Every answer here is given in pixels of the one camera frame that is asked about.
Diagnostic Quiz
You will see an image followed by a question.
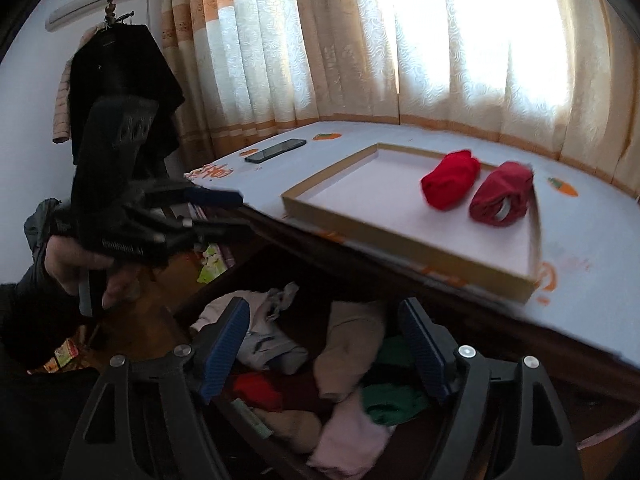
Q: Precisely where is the dark grey cloth bundle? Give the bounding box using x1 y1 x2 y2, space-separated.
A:
24 197 63 253

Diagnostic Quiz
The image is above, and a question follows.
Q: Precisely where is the red underwear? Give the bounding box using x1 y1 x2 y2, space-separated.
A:
231 372 285 413

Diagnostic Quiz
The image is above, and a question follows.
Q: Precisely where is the dark wooden desk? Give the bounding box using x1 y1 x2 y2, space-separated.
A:
145 200 640 461

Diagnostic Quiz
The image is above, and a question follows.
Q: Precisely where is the green printed bag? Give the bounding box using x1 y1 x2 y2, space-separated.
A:
196 242 226 285

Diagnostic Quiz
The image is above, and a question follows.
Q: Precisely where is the black smartphone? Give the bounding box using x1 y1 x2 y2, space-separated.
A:
244 138 307 164

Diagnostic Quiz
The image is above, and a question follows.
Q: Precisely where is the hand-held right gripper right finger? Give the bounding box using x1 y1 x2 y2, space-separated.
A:
397 297 586 480

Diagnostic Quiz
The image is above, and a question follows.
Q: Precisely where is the colourful printed packet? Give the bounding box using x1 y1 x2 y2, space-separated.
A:
27 337 81 373

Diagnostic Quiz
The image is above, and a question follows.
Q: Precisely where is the bright red sock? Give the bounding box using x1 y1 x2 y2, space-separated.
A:
420 149 482 211

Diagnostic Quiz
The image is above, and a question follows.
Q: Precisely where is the dark red sock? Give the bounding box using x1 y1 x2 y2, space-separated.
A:
468 161 535 227

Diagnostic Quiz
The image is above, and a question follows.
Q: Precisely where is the grey sock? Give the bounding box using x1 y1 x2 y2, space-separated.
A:
235 330 310 376

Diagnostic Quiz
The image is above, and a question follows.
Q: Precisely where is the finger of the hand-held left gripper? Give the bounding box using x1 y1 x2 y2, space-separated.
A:
150 220 251 256
150 185 245 211

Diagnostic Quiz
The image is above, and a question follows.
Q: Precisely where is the orange beige patterned curtain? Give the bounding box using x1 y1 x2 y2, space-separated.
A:
162 0 640 196

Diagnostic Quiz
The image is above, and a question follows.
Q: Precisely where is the shallow cardboard box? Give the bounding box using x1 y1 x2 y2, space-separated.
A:
281 142 543 305

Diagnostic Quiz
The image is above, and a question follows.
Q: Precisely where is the person's left hand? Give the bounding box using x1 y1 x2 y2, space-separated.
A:
46 235 146 311

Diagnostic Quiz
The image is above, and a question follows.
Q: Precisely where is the black coat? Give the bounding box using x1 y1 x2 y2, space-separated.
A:
69 24 186 181

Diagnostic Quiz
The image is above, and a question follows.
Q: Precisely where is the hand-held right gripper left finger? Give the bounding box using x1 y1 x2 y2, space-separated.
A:
60 296 251 480

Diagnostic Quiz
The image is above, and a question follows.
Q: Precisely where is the beige cloth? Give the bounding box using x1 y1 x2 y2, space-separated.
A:
255 409 323 453

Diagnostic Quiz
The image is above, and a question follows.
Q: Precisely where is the pile of socks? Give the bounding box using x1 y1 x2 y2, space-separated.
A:
170 245 506 480

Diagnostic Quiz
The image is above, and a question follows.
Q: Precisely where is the wooden coat stand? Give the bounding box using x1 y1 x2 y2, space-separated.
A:
102 0 136 28

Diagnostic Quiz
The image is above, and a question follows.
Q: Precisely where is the white orange-printed table cover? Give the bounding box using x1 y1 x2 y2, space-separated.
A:
185 120 640 361

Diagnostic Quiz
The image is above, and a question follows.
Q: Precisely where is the beige knitted sock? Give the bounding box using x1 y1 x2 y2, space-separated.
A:
314 300 388 403

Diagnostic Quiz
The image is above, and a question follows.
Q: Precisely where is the beige puffer jacket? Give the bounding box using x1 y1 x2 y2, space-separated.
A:
51 25 98 145

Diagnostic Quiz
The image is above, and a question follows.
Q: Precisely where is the person's left forearm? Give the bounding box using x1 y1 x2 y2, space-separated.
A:
0 245 81 373

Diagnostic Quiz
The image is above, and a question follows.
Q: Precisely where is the green and black sock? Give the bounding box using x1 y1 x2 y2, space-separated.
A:
361 335 431 427

